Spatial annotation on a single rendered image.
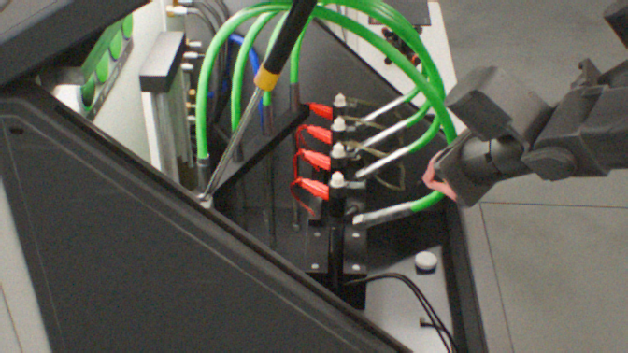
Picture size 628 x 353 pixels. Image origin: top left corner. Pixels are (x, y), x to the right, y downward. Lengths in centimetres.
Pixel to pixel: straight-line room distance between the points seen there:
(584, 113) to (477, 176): 17
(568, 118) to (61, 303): 56
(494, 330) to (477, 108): 47
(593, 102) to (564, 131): 5
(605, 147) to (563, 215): 230
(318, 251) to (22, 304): 51
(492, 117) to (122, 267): 41
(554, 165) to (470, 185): 16
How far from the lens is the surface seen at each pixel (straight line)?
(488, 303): 121
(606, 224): 304
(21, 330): 92
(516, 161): 82
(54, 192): 77
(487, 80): 78
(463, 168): 89
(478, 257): 129
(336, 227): 118
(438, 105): 91
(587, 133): 73
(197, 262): 79
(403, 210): 100
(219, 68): 128
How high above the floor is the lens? 178
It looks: 35 degrees down
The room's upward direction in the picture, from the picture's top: straight up
